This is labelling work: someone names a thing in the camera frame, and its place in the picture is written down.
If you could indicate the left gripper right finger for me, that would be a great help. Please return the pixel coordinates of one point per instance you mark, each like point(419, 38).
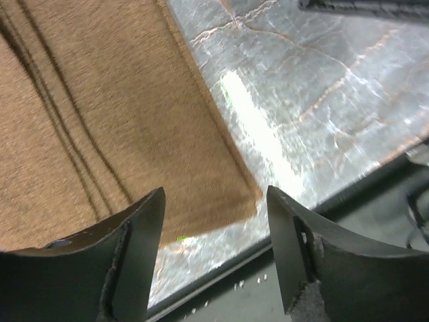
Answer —
point(329, 273)

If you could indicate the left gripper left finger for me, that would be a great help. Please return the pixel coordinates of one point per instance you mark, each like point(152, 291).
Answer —
point(102, 273)

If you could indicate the brown cloth napkin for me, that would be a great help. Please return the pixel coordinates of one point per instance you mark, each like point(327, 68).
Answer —
point(101, 102)

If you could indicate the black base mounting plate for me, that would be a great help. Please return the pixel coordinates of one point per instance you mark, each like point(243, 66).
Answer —
point(390, 206)

